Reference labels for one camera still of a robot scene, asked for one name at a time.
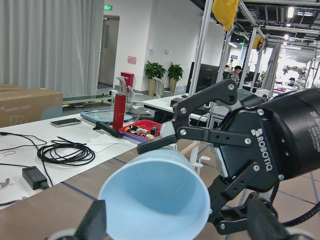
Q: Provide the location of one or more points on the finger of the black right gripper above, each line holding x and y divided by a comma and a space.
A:
166, 137

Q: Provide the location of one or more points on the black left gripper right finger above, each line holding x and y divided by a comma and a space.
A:
261, 224

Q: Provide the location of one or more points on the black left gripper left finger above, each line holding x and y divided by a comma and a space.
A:
94, 224

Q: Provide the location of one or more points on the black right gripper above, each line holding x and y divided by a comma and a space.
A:
258, 145

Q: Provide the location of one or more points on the light blue plastic cup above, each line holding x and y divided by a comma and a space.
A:
155, 196

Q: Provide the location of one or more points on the red parts tray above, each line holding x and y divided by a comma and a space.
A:
142, 130

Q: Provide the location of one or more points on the red bottle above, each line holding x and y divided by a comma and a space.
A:
119, 111

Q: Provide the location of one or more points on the blue teach pendant tablet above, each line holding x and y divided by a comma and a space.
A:
105, 116

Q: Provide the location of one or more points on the black power adapter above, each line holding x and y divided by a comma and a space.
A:
35, 178

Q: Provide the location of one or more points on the smartphone on table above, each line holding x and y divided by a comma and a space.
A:
65, 122

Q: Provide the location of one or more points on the yellow hard hat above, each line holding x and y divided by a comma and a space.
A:
225, 12

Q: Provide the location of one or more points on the brown cardboard box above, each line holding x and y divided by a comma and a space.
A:
19, 105

